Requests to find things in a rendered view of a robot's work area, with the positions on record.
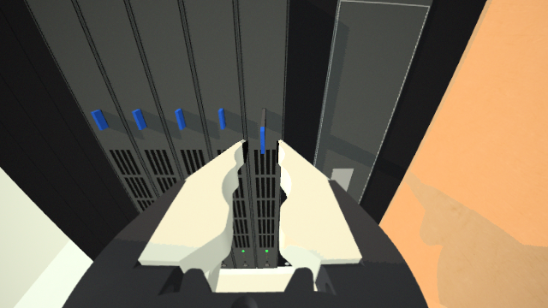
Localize black server rack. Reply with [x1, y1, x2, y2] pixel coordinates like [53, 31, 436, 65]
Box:
[0, 0, 487, 270]

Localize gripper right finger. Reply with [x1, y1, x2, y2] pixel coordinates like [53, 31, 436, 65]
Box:
[277, 140, 429, 308]

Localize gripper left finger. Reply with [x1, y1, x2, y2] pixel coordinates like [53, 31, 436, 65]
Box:
[62, 140, 248, 308]

